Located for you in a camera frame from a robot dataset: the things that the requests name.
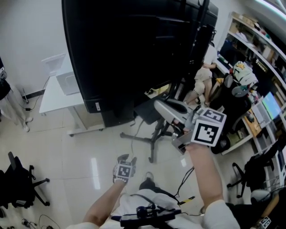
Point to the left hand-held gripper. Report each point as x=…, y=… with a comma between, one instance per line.
x=124, y=171

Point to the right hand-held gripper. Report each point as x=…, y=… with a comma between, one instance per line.
x=205, y=132

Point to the person's left forearm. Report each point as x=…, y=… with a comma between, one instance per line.
x=105, y=203

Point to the black metal TV stand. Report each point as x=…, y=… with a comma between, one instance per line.
x=153, y=147

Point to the person's leg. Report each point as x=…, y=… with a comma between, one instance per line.
x=148, y=184

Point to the black floor box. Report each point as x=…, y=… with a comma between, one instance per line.
x=118, y=118

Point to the person's white shirt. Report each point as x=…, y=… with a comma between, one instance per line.
x=156, y=199

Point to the black office chair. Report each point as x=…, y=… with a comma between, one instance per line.
x=232, y=116
x=15, y=179
x=257, y=167

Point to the black chest-mounted device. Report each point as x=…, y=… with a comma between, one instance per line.
x=145, y=218

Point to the large black TV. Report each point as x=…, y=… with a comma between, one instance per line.
x=123, y=56

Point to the pale green backpack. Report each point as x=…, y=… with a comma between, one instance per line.
x=243, y=73

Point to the wooden-top work desk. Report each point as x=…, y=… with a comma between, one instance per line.
x=252, y=129

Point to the black computer monitor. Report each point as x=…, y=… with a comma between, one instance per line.
x=232, y=53

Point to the white desk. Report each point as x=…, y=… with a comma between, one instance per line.
x=55, y=98

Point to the lit computer monitor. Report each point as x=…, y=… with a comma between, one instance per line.
x=271, y=105

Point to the white open tray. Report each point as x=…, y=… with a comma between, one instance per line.
x=53, y=63

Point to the ceiling light panel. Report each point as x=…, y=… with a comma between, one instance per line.
x=271, y=5

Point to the white wall shelf unit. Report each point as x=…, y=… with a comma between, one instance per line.
x=257, y=52

